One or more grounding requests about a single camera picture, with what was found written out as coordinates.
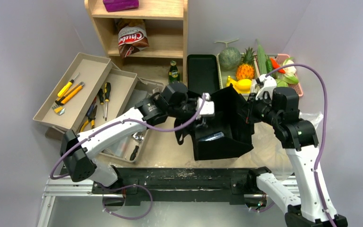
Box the black yellow small screwdriver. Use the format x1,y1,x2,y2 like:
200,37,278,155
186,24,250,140
97,88,105,119

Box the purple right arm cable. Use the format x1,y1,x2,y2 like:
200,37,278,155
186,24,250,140
250,63,339,227

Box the pink plastic basket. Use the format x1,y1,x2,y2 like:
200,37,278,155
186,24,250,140
269,53,304,97

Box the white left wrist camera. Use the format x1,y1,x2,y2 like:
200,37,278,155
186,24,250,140
196,93,215,120

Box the yellow black pliers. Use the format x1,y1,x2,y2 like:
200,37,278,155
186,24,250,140
79,105,97,132

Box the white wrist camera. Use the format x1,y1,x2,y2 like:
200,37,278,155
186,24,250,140
255,74,277,100
196,93,215,120

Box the wooden shelf unit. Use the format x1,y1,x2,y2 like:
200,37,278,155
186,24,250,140
84,0,188,84

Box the green plastic basket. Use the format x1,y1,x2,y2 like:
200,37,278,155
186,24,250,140
216,52,259,89

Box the orange toy pineapple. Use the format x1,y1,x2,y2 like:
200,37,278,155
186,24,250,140
235,47,255,81

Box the small hex key set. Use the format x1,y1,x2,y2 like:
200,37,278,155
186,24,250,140
52,105,65,115

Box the yellow toy bell pepper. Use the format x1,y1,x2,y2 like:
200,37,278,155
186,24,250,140
234,79,252,94

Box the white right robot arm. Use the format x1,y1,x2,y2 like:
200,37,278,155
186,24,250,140
246,87,348,227

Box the red chips snack bag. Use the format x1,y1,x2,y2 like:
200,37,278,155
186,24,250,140
116,18,150,59

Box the black plastic tray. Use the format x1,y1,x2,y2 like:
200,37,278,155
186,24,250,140
187,54,220,94

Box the black fabric tote bag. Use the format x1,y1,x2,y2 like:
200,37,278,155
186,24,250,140
175,87,254,161

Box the small green toy chili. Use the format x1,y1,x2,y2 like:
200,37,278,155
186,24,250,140
266,58,274,73

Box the yellow handle screwdriver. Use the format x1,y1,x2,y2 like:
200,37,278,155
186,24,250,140
57,72,80,98

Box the yellow toy banana lower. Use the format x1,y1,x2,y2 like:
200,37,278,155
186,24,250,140
226,76,237,88

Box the green toy fruit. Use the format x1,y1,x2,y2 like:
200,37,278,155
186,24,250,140
275,79,289,87

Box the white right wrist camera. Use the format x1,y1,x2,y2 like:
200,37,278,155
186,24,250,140
255,74,277,100

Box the grey plastic tool case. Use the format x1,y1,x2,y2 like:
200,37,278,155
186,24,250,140
125,89,148,111

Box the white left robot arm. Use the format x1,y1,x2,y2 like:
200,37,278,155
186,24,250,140
58,82,215,193

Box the green perrier glass bottle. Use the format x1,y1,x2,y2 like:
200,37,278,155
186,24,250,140
168,61,181,84

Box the green netted toy melon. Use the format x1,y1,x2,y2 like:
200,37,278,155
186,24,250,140
215,38,241,70

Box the clear plastic grocery bag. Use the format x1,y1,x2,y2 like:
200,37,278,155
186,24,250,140
250,111,324,181

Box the white toy cauliflower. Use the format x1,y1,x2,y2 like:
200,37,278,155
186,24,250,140
282,57,299,85

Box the purple box on shelf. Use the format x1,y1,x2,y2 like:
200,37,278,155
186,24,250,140
103,0,139,12

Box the yellow utility knife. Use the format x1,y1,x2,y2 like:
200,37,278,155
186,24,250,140
55,82,85,106

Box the beige plastic toolbox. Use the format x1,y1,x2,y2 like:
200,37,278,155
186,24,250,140
33,52,164,164

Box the dark packet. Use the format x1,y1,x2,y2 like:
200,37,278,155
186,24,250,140
198,131,225,141

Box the orange toy carrot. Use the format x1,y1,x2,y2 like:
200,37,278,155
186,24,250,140
270,58,286,74

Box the black yellow large screwdriver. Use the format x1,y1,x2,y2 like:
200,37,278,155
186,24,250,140
104,82,112,121

